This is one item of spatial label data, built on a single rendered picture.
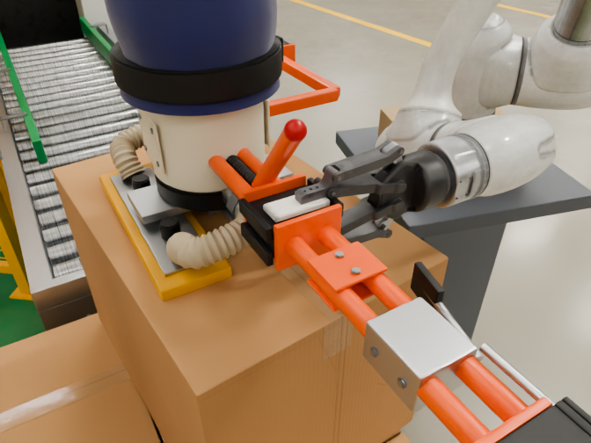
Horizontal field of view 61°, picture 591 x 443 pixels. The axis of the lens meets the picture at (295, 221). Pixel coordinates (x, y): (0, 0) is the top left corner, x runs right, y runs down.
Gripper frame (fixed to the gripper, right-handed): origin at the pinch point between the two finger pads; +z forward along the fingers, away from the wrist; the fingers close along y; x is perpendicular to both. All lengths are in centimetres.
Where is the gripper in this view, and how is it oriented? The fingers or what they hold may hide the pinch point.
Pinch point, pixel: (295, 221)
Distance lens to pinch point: 57.5
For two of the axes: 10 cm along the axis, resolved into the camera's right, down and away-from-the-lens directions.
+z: -8.7, 2.9, -4.1
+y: -0.1, 8.1, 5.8
